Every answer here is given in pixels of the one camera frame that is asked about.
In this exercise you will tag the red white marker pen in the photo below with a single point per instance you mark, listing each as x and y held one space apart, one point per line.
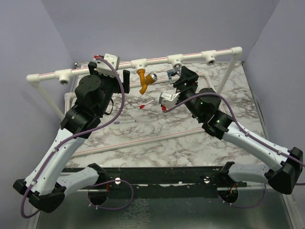
145 104

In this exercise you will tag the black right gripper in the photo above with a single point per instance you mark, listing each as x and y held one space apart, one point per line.
188 77

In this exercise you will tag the orange plastic faucet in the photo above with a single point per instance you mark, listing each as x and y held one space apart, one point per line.
146 80

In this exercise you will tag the black mounting rail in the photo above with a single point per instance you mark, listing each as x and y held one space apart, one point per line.
166 182

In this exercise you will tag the purple white marker pen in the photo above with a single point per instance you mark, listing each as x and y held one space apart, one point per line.
125 122

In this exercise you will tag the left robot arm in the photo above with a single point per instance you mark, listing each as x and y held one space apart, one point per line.
100 101

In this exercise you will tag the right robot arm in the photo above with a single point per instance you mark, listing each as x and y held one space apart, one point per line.
281 166

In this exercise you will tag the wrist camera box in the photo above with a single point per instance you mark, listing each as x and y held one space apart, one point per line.
103 63
168 101

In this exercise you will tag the white PVC pipe frame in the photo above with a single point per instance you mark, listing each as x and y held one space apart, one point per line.
175 61

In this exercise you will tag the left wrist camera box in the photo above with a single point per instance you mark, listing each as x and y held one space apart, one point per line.
103 63

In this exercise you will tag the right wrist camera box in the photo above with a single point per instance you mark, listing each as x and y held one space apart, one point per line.
168 101

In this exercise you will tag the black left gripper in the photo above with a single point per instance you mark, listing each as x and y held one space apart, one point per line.
93 66

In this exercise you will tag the chrome metal faucet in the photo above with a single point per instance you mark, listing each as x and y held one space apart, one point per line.
175 71

